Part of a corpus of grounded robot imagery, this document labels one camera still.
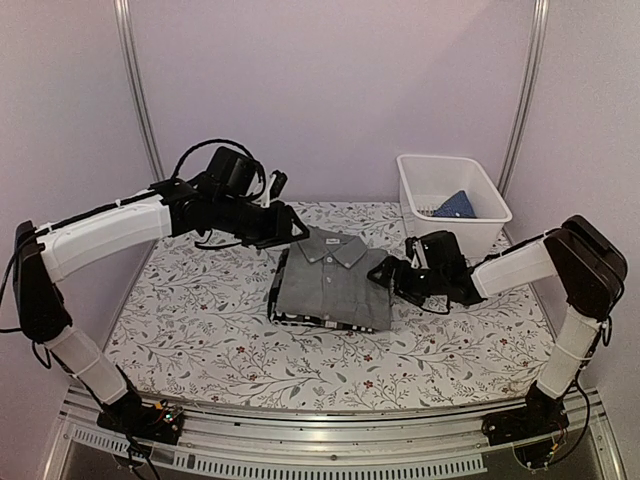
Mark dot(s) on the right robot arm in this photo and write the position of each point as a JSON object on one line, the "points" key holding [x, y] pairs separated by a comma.
{"points": [[589, 268]]}

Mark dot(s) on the metal corner post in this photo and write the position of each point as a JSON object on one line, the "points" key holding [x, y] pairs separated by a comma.
{"points": [[127, 41], [525, 98]]}

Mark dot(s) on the blue dotted cloth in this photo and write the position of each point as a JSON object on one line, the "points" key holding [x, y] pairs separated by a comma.
{"points": [[457, 206]]}

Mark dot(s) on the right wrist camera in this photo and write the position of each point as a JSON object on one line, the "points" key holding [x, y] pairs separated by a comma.
{"points": [[415, 253]]}

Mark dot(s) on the white plastic bin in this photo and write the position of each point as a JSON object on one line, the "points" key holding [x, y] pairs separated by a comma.
{"points": [[425, 182]]}

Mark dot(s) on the floral patterned table cloth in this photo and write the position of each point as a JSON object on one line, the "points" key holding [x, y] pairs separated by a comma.
{"points": [[195, 326]]}

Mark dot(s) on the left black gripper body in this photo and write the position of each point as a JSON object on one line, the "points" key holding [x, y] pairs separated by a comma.
{"points": [[260, 232]]}

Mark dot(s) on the grey long sleeve shirt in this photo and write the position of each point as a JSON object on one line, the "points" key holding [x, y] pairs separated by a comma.
{"points": [[326, 277]]}

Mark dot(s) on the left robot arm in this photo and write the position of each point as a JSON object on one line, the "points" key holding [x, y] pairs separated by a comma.
{"points": [[217, 185]]}

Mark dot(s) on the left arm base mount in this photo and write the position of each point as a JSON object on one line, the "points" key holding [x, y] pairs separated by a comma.
{"points": [[158, 422]]}

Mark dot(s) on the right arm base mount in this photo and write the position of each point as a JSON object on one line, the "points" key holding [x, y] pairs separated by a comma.
{"points": [[540, 415]]}

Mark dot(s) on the aluminium front rail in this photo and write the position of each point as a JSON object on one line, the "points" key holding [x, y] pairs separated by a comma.
{"points": [[225, 442]]}

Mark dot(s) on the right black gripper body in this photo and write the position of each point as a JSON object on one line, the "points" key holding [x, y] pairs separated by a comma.
{"points": [[416, 288]]}

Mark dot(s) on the right metal corner post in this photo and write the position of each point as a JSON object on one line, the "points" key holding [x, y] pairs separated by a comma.
{"points": [[525, 98]]}

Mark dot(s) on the left metal corner post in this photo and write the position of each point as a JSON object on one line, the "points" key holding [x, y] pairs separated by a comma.
{"points": [[127, 41]]}

